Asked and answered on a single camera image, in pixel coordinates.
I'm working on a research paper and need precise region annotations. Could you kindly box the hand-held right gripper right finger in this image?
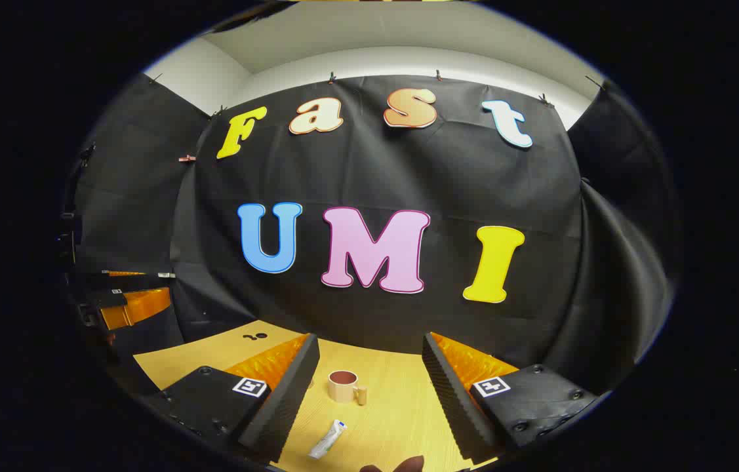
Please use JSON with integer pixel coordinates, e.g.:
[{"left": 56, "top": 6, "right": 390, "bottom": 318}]
[{"left": 422, "top": 331, "right": 598, "bottom": 463}]

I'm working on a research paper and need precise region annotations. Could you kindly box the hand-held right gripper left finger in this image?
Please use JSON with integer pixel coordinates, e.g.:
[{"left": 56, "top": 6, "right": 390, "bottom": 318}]
[{"left": 158, "top": 332, "right": 321, "bottom": 463}]

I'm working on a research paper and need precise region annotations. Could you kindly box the beige cup with handle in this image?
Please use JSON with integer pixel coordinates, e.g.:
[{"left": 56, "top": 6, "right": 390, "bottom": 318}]
[{"left": 328, "top": 370, "right": 368, "bottom": 406}]

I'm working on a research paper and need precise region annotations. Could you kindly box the white toothpaste tube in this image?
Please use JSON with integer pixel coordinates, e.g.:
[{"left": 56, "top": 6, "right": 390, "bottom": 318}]
[{"left": 308, "top": 420, "right": 348, "bottom": 460}]

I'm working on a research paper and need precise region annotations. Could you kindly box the wooden desktop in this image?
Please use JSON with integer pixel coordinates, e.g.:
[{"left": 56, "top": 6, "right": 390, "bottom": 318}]
[{"left": 133, "top": 320, "right": 521, "bottom": 472}]

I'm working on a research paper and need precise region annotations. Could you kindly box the black backdrop cloth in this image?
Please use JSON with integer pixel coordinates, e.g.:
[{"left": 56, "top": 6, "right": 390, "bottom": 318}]
[{"left": 64, "top": 73, "right": 678, "bottom": 394}]

